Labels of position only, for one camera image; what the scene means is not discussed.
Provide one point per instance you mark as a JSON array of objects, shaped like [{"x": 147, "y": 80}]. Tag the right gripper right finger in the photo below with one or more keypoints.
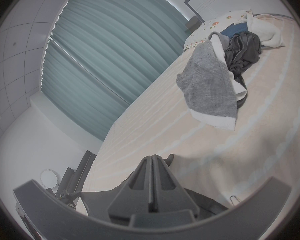
[{"x": 172, "y": 196}]

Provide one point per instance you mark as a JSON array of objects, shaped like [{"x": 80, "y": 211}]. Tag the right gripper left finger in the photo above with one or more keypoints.
[{"x": 137, "y": 191}]

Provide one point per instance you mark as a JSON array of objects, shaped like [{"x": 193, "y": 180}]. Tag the black T-shirt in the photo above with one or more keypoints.
[{"x": 205, "y": 201}]

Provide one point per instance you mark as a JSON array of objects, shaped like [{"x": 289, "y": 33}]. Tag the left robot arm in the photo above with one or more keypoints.
[{"x": 67, "y": 197}]

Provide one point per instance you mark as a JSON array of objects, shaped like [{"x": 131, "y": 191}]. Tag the bed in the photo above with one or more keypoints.
[{"x": 190, "y": 146}]

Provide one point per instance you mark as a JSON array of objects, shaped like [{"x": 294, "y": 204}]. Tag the blue-green curtain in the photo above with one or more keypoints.
[
  {"x": 120, "y": 34},
  {"x": 77, "y": 91}
]

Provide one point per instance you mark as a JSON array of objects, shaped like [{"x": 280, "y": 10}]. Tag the grey and white garment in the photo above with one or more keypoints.
[{"x": 205, "y": 84}]

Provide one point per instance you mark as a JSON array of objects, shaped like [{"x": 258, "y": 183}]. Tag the black garment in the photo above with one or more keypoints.
[{"x": 247, "y": 46}]

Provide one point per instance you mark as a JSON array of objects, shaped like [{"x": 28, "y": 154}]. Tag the white printed pillow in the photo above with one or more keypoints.
[{"x": 207, "y": 26}]

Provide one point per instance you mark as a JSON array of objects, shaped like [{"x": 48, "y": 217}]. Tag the grey bedside table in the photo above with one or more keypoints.
[{"x": 193, "y": 24}]

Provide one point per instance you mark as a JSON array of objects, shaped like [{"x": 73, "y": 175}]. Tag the dark blue garment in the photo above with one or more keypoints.
[{"x": 236, "y": 30}]

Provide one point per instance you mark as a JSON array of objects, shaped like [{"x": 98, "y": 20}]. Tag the cream garment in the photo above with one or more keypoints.
[{"x": 267, "y": 31}]

